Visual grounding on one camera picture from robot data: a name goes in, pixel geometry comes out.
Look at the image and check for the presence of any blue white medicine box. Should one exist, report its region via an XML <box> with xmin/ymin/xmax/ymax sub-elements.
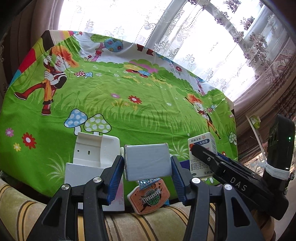
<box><xmin>188</xmin><ymin>132</ymin><xmax>217</xmax><ymax>178</ymax></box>

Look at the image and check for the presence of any plain grey box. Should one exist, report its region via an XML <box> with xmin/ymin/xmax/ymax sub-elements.
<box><xmin>124</xmin><ymin>143</ymin><xmax>172</xmax><ymax>181</ymax></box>

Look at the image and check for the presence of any open white box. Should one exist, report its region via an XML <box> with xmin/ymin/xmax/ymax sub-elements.
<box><xmin>64</xmin><ymin>131</ymin><xmax>125</xmax><ymax>212</ymax></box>

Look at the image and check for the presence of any pink curtain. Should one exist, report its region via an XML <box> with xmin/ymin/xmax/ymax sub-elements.
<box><xmin>234</xmin><ymin>39</ymin><xmax>295</xmax><ymax>163</ymax></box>

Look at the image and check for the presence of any green cartoon bed sheet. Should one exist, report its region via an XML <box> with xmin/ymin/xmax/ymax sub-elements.
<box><xmin>1</xmin><ymin>31</ymin><xmax>238</xmax><ymax>196</ymax></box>

